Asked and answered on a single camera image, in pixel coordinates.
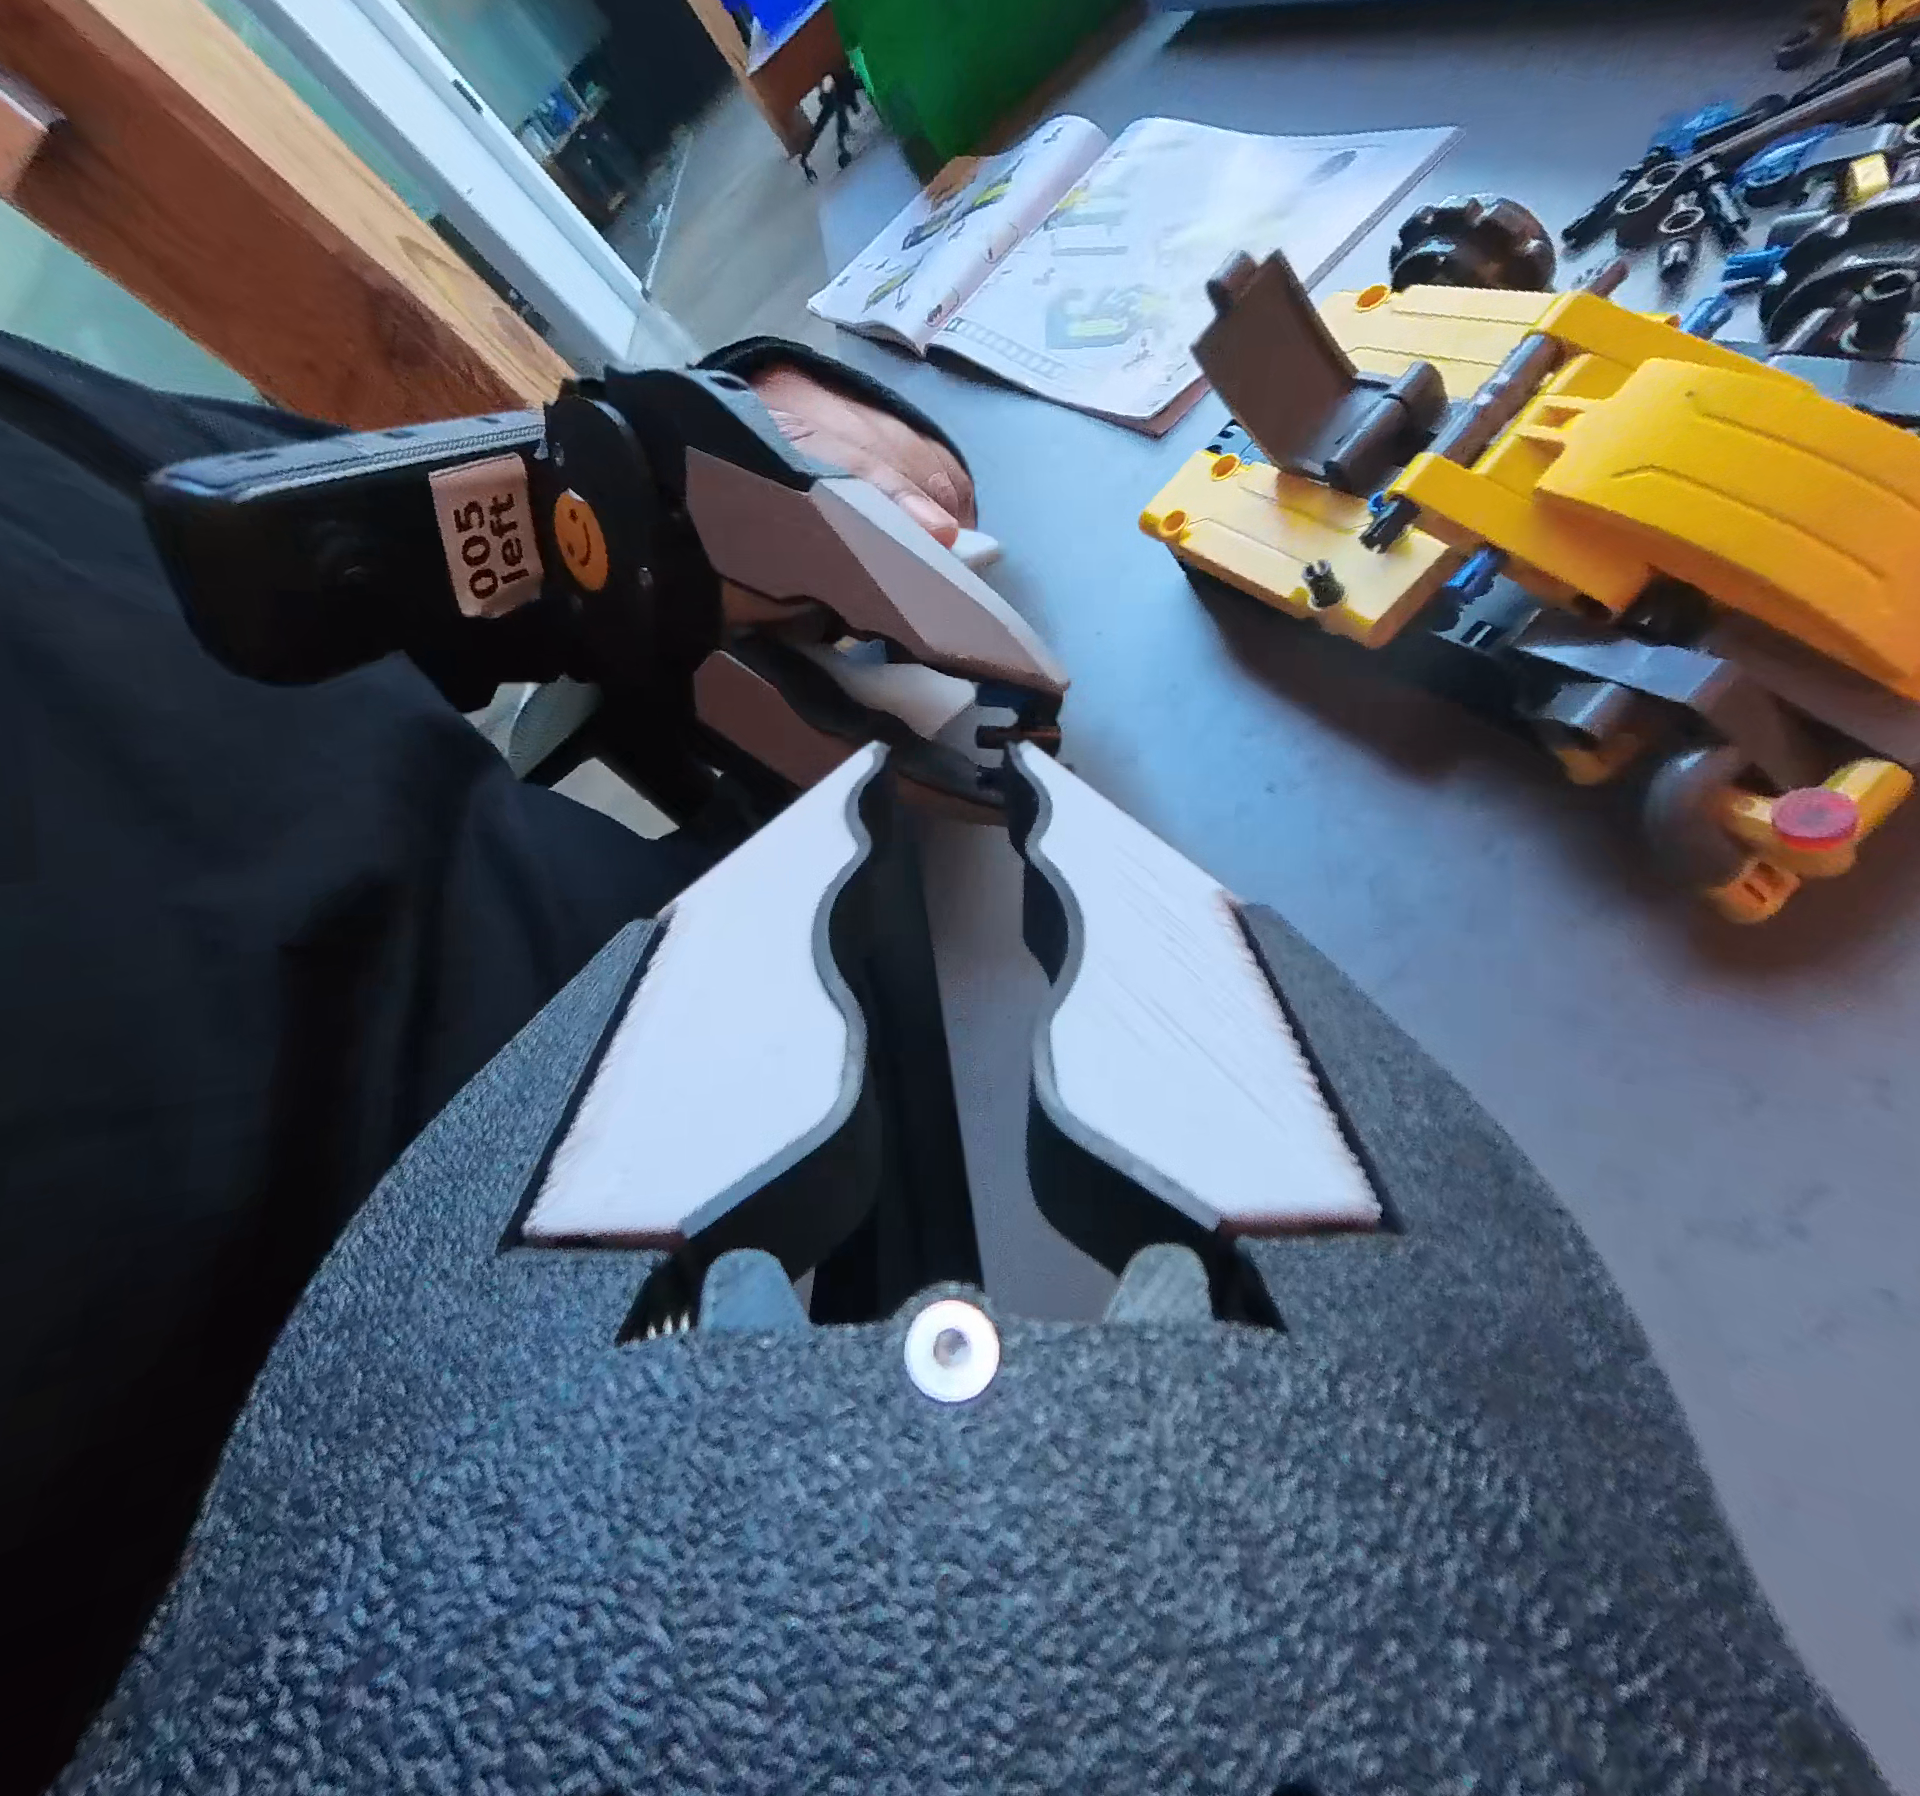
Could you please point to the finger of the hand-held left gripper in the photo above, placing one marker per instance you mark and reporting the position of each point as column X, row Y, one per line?
column 871, row 565
column 780, row 701

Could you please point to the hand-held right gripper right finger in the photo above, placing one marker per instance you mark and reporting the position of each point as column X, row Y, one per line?
column 1200, row 1075

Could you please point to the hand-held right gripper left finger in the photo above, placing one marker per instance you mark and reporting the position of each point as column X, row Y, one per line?
column 705, row 1045

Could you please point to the grey desk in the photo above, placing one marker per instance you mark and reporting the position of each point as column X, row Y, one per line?
column 1500, row 1075

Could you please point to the person's left hand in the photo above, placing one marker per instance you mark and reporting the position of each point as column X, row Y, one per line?
column 871, row 454

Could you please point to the wooden beam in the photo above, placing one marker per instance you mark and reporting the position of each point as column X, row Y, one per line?
column 225, row 176

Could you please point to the small black tripod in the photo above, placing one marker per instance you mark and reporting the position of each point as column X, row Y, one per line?
column 834, row 117

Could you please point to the open instruction booklet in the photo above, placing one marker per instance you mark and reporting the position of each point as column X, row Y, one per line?
column 1200, row 220

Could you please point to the green box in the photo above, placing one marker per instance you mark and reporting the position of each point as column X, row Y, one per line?
column 974, row 11

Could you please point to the black sprocket wheel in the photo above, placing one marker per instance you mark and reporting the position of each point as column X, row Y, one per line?
column 1478, row 243

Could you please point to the yellow toy vehicle model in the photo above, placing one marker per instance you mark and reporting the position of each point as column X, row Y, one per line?
column 1726, row 477

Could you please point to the pile of loose building bricks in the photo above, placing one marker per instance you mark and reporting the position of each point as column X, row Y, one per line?
column 1800, row 251

